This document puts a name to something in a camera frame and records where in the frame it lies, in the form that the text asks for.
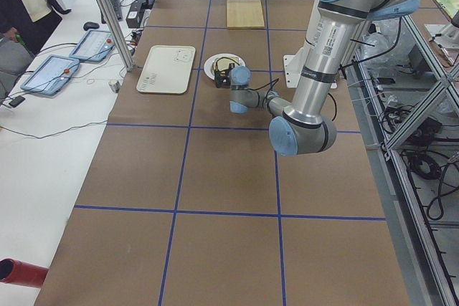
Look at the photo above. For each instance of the white round plate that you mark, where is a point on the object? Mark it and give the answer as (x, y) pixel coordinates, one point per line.
(208, 70)

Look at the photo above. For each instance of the white bread slice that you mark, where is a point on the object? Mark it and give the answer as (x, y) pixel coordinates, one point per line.
(225, 62)

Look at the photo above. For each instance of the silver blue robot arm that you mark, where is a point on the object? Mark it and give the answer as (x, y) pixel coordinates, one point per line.
(298, 126)

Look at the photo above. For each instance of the cream bear tray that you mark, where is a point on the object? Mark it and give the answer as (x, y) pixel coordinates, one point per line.
(167, 70)

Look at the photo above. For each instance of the wooden cutting board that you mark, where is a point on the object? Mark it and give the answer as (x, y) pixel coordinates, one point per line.
(245, 14)

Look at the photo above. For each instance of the small metal cylinder weight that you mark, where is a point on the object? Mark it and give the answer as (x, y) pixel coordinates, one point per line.
(114, 85)

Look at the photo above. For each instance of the far blue teach pendant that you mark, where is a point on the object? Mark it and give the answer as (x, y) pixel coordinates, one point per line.
(94, 46)

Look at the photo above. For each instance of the blue teach pendant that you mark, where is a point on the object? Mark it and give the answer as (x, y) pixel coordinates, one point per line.
(94, 46)
(51, 76)

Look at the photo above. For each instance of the black computer mouse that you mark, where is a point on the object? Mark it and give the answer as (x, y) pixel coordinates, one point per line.
(90, 25)

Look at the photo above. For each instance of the black keyboard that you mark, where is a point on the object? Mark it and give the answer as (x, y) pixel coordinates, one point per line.
(117, 9)

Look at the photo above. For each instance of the near blue teach pendant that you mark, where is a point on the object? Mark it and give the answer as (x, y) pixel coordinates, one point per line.
(51, 76)

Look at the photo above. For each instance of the seated person dark clothes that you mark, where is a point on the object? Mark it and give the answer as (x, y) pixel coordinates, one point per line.
(30, 21)

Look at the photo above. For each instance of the red cylinder bottle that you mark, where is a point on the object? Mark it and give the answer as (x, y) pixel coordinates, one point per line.
(24, 274)

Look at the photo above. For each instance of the aluminium frame post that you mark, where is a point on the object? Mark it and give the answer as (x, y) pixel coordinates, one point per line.
(112, 22)

